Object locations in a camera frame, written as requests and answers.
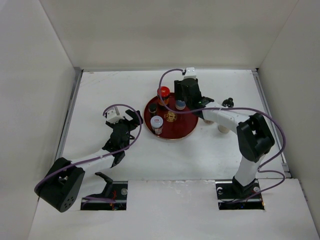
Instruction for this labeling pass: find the tall silver-lid blue-label jar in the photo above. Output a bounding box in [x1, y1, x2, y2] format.
[175, 100, 186, 111]

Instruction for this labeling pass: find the small black-cap spice bottle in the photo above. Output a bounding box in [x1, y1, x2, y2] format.
[148, 103, 158, 118]

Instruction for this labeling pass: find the white-lid low jar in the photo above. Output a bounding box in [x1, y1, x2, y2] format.
[150, 115, 164, 135]

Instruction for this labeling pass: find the red-lid chili sauce jar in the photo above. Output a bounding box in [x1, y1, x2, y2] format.
[157, 86, 171, 107]

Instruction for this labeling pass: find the pink-lid spice jar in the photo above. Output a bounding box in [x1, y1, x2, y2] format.
[203, 119, 214, 124]

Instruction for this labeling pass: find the clear-dome-lid spice jar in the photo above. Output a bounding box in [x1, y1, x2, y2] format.
[218, 125, 230, 134]

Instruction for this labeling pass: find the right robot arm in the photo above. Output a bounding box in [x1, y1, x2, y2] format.
[174, 78, 275, 198]

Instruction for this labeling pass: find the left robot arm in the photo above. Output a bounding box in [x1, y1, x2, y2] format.
[34, 107, 143, 213]

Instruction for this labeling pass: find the red round tray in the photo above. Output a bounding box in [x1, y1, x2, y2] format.
[143, 96, 199, 140]

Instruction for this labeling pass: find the black round-top grinder bottle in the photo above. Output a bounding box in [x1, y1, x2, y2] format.
[222, 97, 234, 108]

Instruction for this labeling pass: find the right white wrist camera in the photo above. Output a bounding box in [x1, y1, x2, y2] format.
[182, 67, 197, 80]

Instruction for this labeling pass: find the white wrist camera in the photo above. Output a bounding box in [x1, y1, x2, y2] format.
[104, 106, 123, 124]
[182, 67, 197, 80]

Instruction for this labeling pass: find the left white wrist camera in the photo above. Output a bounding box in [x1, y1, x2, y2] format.
[104, 106, 123, 124]

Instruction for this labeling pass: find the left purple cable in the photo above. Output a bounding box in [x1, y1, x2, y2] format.
[34, 103, 143, 203]

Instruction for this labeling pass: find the purple cable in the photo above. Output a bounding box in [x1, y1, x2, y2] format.
[158, 67, 287, 203]
[34, 103, 143, 203]

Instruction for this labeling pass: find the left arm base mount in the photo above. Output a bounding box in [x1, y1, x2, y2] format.
[80, 172, 129, 211]

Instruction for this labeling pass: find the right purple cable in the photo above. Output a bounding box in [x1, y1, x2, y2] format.
[158, 67, 287, 203]

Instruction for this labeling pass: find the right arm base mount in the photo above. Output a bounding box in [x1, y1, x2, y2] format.
[215, 180, 265, 211]

